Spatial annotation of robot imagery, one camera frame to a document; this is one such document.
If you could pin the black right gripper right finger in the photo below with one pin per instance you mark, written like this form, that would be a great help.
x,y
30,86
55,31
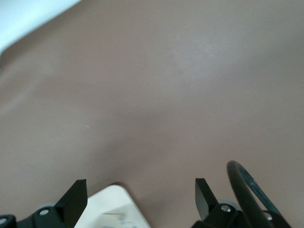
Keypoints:
x,y
205,199

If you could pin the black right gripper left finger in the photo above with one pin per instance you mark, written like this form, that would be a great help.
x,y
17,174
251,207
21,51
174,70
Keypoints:
x,y
71,204

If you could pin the cream tray with bear print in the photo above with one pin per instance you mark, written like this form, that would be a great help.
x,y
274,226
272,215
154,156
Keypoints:
x,y
114,204

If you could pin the brown table cover mat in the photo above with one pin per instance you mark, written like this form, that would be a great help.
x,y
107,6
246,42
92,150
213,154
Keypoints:
x,y
152,107

